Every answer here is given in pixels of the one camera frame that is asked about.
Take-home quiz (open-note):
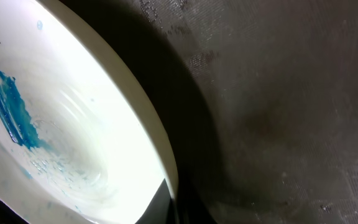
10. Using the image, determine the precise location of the white plate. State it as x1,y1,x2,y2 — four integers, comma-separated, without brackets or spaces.
0,1,178,223

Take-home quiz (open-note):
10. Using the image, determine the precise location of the dark brown serving tray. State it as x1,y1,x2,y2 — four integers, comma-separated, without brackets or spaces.
57,0,358,224

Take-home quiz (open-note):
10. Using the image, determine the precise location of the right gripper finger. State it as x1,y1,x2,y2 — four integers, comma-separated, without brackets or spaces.
135,180,176,224

